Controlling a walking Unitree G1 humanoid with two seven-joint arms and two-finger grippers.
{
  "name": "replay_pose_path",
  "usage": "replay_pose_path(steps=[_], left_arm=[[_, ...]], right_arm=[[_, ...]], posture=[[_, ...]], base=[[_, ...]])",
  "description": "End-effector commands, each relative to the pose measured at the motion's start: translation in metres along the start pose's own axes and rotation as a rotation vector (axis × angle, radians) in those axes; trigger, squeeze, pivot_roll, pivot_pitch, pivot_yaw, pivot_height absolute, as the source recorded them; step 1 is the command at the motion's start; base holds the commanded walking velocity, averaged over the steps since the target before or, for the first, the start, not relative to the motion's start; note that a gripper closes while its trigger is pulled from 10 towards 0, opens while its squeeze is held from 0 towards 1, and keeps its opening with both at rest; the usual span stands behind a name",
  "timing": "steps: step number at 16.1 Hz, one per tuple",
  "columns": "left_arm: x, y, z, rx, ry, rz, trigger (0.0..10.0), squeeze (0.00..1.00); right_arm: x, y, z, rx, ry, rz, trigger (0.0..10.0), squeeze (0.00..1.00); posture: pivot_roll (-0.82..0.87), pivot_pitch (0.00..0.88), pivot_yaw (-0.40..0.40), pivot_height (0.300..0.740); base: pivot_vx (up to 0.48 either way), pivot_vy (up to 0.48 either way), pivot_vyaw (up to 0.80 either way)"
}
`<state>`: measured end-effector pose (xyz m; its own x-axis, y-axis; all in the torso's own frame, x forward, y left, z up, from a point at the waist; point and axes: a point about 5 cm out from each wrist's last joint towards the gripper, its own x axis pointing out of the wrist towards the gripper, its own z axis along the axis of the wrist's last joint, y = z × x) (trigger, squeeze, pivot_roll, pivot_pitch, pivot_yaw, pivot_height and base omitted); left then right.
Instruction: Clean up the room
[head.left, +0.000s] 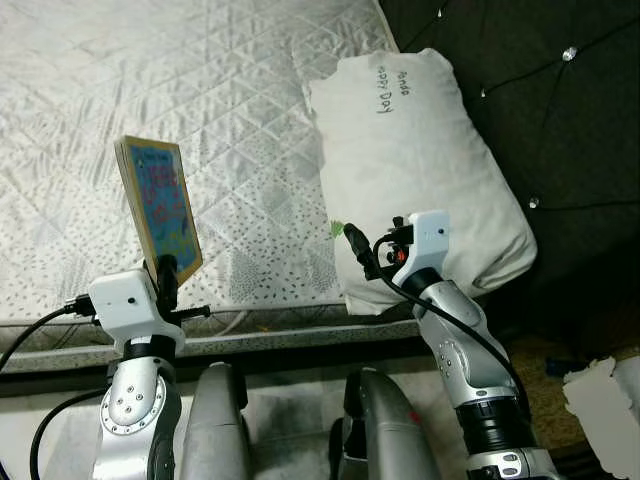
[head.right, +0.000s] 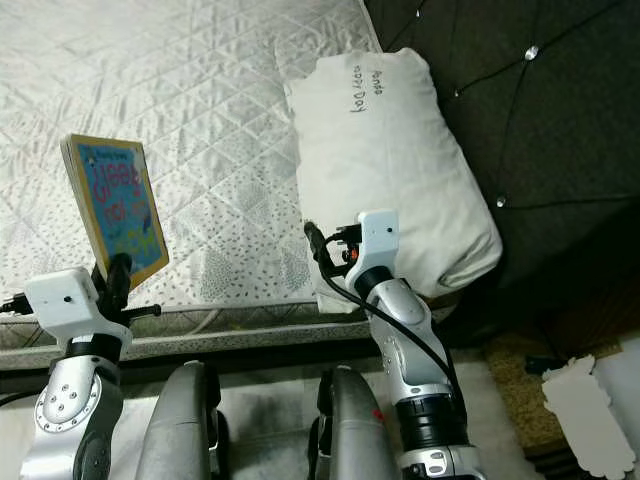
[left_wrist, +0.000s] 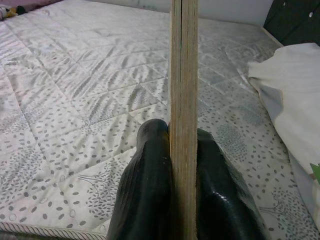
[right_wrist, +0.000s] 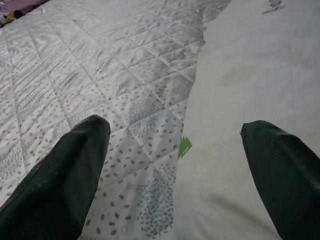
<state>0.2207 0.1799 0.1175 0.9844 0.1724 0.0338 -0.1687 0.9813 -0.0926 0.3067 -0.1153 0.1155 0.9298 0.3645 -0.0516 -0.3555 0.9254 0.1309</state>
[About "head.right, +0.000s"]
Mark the grey right robot leg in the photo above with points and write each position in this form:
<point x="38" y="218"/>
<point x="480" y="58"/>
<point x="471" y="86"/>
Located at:
<point x="355" y="430"/>

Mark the white quilted mattress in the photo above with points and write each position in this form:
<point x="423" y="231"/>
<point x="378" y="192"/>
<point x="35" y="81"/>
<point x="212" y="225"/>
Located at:
<point x="190" y="80"/>

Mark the brown patterned mat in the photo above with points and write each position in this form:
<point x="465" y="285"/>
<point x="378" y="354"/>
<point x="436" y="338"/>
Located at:
<point x="510" y="390"/>

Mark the colourful children's book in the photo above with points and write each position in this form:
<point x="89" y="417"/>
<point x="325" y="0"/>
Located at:
<point x="120" y="205"/>

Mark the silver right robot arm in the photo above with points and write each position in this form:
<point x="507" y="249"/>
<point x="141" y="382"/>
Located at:
<point x="410" y="340"/>

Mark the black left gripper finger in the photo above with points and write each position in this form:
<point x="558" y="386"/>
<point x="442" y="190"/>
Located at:
<point x="119" y="282"/>

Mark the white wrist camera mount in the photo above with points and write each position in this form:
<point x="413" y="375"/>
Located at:
<point x="65" y="305"/>
<point x="378" y="238"/>

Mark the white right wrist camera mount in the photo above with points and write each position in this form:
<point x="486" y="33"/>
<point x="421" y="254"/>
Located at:
<point x="378" y="238"/>

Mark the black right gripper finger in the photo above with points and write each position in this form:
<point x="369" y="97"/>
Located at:
<point x="319" y="246"/>

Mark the white scalloped board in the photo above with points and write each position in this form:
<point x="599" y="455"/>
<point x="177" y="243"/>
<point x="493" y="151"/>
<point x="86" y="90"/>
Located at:
<point x="585" y="420"/>

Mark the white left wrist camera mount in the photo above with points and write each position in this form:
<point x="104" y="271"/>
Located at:
<point x="65" y="305"/>

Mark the grey robot leg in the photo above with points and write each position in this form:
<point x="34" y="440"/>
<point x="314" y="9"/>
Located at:
<point x="180" y="425"/>
<point x="355" y="430"/>

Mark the cream pillow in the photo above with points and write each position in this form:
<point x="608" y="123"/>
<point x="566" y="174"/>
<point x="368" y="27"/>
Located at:
<point x="400" y="160"/>

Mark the black tufted headboard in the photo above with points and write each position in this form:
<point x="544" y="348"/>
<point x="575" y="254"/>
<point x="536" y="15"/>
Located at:
<point x="540" y="120"/>

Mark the grey left robot leg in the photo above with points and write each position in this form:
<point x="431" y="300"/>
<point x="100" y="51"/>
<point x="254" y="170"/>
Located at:
<point x="180" y="425"/>

